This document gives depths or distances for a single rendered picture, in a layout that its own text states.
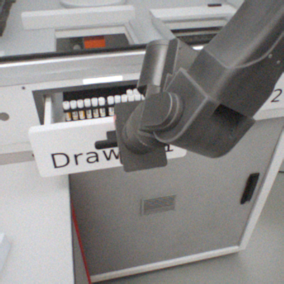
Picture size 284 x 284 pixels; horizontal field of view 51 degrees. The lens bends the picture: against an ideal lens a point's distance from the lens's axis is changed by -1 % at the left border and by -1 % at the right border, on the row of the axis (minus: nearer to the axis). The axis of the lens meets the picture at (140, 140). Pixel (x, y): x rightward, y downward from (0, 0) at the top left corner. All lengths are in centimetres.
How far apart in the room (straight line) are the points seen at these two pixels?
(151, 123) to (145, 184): 62
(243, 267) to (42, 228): 103
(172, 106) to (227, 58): 6
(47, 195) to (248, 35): 50
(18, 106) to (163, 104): 45
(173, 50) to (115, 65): 30
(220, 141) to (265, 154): 71
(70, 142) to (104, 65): 18
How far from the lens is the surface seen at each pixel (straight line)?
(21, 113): 68
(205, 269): 141
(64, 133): 53
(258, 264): 149
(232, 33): 28
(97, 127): 53
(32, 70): 63
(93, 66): 63
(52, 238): 58
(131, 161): 43
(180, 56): 34
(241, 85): 26
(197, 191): 99
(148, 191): 92
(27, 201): 65
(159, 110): 27
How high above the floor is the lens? 124
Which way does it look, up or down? 40 degrees down
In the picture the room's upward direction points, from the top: straight up
